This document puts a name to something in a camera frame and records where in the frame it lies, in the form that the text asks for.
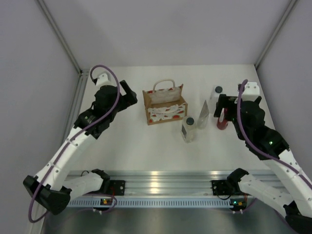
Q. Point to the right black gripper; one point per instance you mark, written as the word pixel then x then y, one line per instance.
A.
pixel 228 102

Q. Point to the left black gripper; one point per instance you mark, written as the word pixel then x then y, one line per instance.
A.
pixel 127 99

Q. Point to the red bottle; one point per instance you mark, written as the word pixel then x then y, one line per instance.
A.
pixel 222 123

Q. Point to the burlap watermelon canvas bag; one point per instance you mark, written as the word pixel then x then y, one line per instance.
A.
pixel 164 105

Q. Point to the beige bottle grey cap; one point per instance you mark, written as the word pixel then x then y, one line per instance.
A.
pixel 188 129

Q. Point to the white bottle grey cap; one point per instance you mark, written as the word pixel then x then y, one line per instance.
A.
pixel 216 91

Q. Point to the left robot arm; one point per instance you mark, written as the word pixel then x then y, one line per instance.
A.
pixel 49 187

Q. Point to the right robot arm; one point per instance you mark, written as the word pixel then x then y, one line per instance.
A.
pixel 271 148

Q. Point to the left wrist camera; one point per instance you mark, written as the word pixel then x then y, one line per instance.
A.
pixel 103 78

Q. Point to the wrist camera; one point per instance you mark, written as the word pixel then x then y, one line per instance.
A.
pixel 103 78
pixel 251 91

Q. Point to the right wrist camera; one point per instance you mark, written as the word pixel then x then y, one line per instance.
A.
pixel 251 91

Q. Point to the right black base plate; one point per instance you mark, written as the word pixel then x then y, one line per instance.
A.
pixel 221 188

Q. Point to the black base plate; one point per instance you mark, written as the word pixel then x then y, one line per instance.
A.
pixel 221 188
pixel 117 188

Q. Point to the aluminium mounting rail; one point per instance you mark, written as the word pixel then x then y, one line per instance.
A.
pixel 168 183

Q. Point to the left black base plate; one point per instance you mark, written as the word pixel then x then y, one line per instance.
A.
pixel 117 188

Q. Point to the white slotted cable duct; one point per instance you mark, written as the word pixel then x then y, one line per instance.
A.
pixel 127 202

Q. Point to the right aluminium frame post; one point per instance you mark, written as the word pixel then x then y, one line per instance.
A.
pixel 276 31

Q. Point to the aluminium frame post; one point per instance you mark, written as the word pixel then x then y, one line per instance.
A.
pixel 58 33
pixel 276 31

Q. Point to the left aluminium frame post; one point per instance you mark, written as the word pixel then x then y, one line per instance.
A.
pixel 58 33

